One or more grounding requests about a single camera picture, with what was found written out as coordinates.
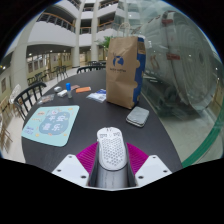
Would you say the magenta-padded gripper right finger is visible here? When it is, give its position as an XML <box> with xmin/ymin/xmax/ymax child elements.
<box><xmin>125</xmin><ymin>142</ymin><xmax>173</xmax><ymax>188</ymax></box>

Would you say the white lattice chair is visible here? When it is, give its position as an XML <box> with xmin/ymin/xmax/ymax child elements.
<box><xmin>8</xmin><ymin>83</ymin><xmax>22</xmax><ymax>105</ymax></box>

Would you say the orange card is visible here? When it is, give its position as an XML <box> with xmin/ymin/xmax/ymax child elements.
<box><xmin>75</xmin><ymin>86</ymin><xmax>92</xmax><ymax>94</ymax></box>

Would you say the white perforated computer mouse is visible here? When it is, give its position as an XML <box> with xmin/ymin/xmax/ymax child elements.
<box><xmin>96</xmin><ymin>126</ymin><xmax>128</xmax><ymax>172</ymax></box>

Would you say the group of dark chairs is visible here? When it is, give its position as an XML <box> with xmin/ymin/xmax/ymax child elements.
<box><xmin>26</xmin><ymin>64</ymin><xmax>69</xmax><ymax>86</ymax></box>

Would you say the brown paper bag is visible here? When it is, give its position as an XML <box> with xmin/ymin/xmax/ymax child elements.
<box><xmin>105</xmin><ymin>22</ymin><xmax>147</xmax><ymax>110</ymax></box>

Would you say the black spindle-back chair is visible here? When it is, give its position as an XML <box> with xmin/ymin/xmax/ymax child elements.
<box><xmin>13</xmin><ymin>81</ymin><xmax>48</xmax><ymax>122</ymax></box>
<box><xmin>76</xmin><ymin>64</ymin><xmax>107</xmax><ymax>75</ymax></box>

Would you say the white rectangular box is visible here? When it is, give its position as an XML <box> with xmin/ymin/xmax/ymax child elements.
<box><xmin>56</xmin><ymin>89</ymin><xmax>68</xmax><ymax>98</ymax></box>

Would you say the small blue-capped bottle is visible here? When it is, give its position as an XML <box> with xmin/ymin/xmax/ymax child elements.
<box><xmin>65</xmin><ymin>82</ymin><xmax>73</xmax><ymax>99</ymax></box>

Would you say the blue and white packet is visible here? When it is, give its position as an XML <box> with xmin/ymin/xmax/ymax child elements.
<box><xmin>85</xmin><ymin>88</ymin><xmax>108</xmax><ymax>103</ymax></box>

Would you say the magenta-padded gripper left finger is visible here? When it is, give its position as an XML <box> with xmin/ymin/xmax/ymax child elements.
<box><xmin>52</xmin><ymin>141</ymin><xmax>100</xmax><ymax>188</ymax></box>

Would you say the light teal printed mouse pad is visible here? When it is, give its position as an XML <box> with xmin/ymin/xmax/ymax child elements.
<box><xmin>21</xmin><ymin>105</ymin><xmax>80</xmax><ymax>148</ymax></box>

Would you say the potted palm plant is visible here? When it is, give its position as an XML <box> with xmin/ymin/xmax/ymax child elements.
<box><xmin>94</xmin><ymin>35</ymin><xmax>113</xmax><ymax>51</ymax></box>

